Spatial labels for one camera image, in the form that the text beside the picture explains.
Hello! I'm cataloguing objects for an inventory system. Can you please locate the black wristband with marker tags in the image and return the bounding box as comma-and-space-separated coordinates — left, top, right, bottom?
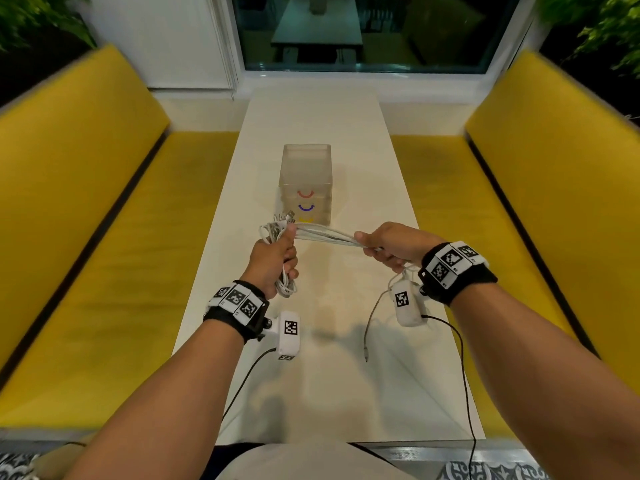
203, 280, 271, 344
417, 240, 499, 307

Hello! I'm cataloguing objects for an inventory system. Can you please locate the green leafy plant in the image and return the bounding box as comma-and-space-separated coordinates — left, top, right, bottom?
536, 0, 640, 79
0, 0, 97, 52

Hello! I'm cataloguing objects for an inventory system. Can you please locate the person's left hand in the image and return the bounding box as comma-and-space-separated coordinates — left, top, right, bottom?
240, 224, 300, 301

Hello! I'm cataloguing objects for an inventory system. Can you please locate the yellow cushioned bench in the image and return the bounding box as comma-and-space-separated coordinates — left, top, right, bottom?
0, 43, 240, 431
389, 48, 640, 441

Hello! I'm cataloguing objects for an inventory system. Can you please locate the white-framed glass window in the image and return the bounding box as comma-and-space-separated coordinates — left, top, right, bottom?
229, 0, 525, 76

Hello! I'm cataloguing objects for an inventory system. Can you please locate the person's left forearm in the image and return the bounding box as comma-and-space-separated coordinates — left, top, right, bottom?
64, 320, 251, 480

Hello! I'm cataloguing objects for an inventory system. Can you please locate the white wrist camera with marker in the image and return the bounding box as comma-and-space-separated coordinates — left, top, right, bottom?
389, 278, 430, 328
264, 311, 302, 362

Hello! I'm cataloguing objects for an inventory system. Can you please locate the white cable bundle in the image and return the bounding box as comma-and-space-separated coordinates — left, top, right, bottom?
258, 210, 418, 364

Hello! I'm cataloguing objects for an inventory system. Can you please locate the thin black camera cable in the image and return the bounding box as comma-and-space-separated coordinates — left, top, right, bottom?
221, 347, 278, 421
424, 314, 478, 480

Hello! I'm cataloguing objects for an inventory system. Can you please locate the grey outdoor table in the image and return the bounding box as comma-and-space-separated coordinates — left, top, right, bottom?
271, 0, 365, 64

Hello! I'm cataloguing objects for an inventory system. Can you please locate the person's right forearm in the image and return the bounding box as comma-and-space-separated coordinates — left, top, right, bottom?
449, 282, 640, 480

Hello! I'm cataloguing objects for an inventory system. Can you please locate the person's right hand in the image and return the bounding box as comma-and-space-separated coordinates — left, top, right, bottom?
354, 222, 446, 274

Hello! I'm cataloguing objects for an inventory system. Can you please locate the translucent box with smile prints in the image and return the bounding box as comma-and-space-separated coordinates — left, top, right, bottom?
278, 144, 334, 226

